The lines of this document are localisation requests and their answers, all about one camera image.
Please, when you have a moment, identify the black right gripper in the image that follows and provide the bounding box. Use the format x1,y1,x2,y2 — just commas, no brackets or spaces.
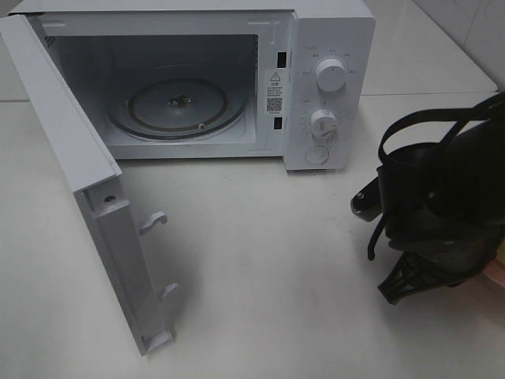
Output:
378,189,504,305

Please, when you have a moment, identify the pink round plate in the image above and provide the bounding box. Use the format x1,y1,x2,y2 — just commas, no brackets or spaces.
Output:
449,260,505,289

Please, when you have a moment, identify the round white door button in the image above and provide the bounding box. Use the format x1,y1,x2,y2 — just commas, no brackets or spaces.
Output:
305,146,329,165

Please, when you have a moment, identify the white timer knob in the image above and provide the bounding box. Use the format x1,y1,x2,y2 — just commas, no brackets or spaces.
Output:
310,110,338,138

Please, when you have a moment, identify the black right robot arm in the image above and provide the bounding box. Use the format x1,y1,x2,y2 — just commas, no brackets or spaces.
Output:
376,120,504,304

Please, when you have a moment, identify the upper white power knob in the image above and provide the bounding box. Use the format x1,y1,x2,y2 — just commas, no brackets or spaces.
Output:
315,56,346,92

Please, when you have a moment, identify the white warning label sticker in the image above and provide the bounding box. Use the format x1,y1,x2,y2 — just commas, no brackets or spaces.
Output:
264,68,287,116

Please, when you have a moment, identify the white microwave oven body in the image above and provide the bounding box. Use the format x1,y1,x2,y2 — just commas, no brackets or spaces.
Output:
6,1,376,171

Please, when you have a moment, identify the glass microwave turntable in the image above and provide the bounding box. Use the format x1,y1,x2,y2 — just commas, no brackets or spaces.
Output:
107,77,249,141

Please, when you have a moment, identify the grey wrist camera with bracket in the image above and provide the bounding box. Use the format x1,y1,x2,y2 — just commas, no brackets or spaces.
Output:
350,177,382,222

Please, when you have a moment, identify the black camera cable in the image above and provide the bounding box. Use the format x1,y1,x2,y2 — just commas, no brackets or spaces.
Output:
366,92,505,261

